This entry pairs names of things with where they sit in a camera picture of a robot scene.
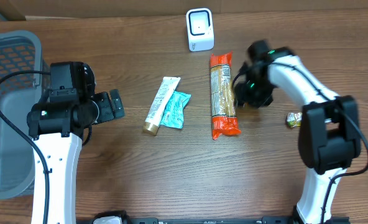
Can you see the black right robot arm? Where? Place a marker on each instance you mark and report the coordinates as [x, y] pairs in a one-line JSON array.
[[328, 138]]

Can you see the orange biscuit pack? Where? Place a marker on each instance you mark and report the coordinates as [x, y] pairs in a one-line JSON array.
[[223, 114]]

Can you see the grey plastic basket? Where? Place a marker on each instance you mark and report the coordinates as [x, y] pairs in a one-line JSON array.
[[20, 51]]

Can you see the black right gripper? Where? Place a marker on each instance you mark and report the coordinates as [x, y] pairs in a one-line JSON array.
[[244, 97]]

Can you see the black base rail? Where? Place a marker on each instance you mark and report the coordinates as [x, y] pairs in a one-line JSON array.
[[263, 220]]

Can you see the green tea drink pouch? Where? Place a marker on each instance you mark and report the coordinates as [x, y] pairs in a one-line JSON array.
[[294, 119]]

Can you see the white tube with gold cap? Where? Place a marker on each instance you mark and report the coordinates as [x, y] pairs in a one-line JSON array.
[[164, 93]]

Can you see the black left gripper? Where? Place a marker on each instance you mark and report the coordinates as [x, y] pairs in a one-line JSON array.
[[110, 112]]

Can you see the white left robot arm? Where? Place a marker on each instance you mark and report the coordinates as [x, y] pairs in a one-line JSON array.
[[56, 127]]

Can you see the teal snack packet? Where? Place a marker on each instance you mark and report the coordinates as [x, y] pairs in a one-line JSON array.
[[173, 116]]

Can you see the white barcode scanner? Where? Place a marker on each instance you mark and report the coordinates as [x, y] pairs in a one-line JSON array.
[[200, 32]]

